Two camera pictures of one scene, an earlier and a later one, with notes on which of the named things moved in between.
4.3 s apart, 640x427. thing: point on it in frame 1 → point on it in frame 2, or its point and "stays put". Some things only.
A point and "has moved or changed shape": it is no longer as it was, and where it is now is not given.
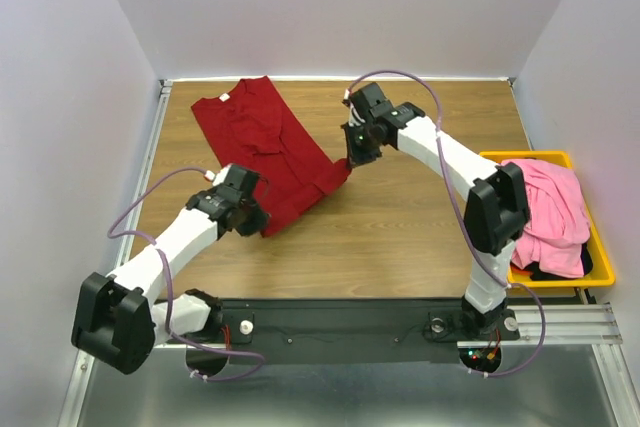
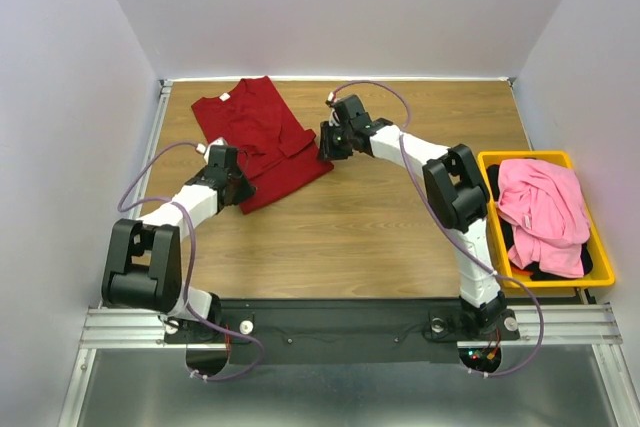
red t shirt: x=250 y=126 has moved or changed shape
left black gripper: x=258 y=222 → x=246 y=192
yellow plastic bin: x=601 y=274 stays put
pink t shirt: x=558 y=224 stays put
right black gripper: x=355 y=155 → x=326 y=149
